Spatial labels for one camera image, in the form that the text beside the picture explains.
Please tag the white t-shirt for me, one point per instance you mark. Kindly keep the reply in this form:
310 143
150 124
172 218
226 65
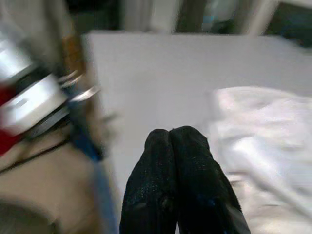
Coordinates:
263 146

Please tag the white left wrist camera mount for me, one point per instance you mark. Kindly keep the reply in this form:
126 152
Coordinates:
36 102

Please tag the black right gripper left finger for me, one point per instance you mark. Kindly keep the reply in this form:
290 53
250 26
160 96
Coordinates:
151 190

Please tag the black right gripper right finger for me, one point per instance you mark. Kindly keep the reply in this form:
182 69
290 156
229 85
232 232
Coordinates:
202 190

